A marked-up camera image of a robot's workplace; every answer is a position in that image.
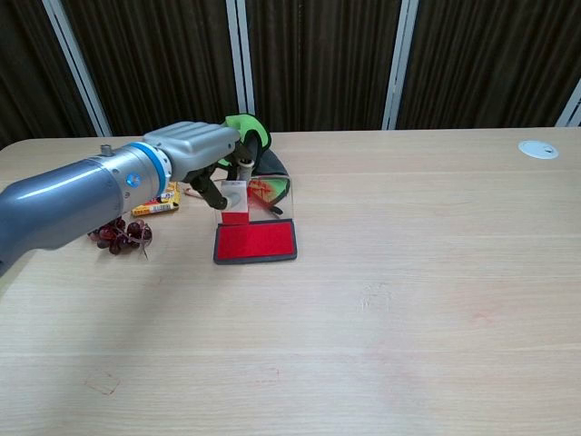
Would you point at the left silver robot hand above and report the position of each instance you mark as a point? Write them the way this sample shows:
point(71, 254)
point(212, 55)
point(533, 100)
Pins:
point(195, 145)

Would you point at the white and red stamp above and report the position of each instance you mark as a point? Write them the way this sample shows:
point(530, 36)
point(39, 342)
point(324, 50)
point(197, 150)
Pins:
point(236, 202)

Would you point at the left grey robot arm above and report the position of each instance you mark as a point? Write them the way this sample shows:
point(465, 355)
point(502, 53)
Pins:
point(68, 195)

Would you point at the small brown pen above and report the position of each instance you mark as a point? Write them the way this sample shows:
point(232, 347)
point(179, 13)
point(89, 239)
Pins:
point(190, 191)

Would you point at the green and grey cloth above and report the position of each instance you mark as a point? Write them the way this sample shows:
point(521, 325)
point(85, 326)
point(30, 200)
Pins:
point(252, 131)

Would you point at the yellow snack box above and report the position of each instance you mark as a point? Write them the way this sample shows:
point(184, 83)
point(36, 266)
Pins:
point(159, 206)

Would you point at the red ink pad with lid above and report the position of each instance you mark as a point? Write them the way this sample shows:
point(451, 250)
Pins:
point(256, 240)

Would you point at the dark red grape bunch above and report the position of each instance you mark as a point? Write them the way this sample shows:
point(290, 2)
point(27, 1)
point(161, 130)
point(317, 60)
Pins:
point(125, 236)

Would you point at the grey metal partition post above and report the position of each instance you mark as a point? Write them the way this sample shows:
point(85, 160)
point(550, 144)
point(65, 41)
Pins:
point(571, 106)
point(239, 63)
point(77, 63)
point(399, 63)

